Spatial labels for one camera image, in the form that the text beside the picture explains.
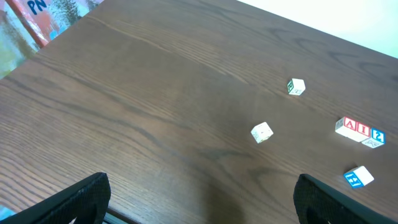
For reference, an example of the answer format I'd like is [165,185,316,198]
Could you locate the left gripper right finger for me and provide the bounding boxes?
[293,174,397,224]

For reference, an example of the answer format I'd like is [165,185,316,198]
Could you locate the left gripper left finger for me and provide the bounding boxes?
[1,172,111,224]

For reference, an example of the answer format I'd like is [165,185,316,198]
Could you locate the red letter A block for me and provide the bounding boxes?
[335,116,357,137]

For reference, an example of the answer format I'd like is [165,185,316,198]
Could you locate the red letter I block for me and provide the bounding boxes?
[347,122,371,142]

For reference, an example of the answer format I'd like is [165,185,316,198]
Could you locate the blue number 2 block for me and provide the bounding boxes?
[361,128,386,149]

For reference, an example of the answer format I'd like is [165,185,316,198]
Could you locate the white block blue side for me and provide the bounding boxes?
[343,166,374,189]

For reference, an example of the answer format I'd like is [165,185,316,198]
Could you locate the white block yellow picture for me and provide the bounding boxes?
[251,122,274,144]

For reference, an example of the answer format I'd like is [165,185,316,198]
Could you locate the plain white wooden block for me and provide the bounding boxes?
[287,78,306,96]

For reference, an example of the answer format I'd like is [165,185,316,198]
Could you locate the colourful poster background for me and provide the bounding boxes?
[1,0,103,78]

